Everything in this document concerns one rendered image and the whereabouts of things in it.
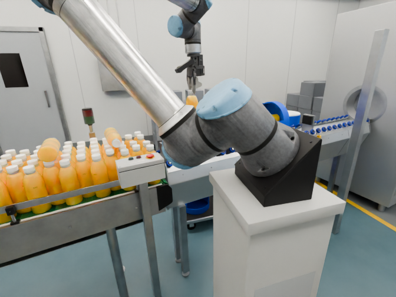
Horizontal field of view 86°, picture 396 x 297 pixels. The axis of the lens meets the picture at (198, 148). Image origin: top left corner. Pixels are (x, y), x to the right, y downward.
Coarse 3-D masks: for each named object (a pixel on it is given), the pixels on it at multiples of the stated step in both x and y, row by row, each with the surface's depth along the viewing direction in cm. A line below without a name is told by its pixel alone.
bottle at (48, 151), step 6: (48, 138) 101; (54, 138) 103; (42, 144) 94; (48, 144) 93; (54, 144) 96; (42, 150) 90; (48, 150) 91; (54, 150) 92; (42, 156) 91; (48, 156) 92; (54, 156) 93
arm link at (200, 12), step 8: (168, 0) 82; (176, 0) 82; (184, 0) 84; (192, 0) 87; (200, 0) 90; (208, 0) 91; (184, 8) 89; (192, 8) 90; (200, 8) 93; (208, 8) 95; (192, 16) 96; (200, 16) 97
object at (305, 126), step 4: (304, 116) 188; (308, 116) 185; (312, 116) 183; (304, 120) 189; (308, 120) 185; (312, 120) 184; (304, 124) 192; (308, 124) 186; (312, 124) 185; (304, 128) 192; (308, 128) 189; (312, 128) 186
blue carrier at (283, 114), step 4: (264, 104) 169; (268, 104) 171; (272, 104) 167; (276, 104) 157; (280, 104) 158; (268, 108) 172; (272, 108) 168; (276, 108) 165; (280, 108) 155; (284, 108) 156; (272, 112) 169; (276, 112) 165; (280, 112) 162; (284, 112) 155; (280, 116) 162; (284, 116) 154; (288, 116) 156; (280, 120) 163; (284, 120) 154; (288, 120) 156; (288, 124) 157
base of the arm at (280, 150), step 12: (276, 132) 59; (288, 132) 62; (264, 144) 59; (276, 144) 59; (288, 144) 60; (240, 156) 67; (252, 156) 62; (264, 156) 60; (276, 156) 59; (288, 156) 59; (252, 168) 64; (264, 168) 64; (276, 168) 60
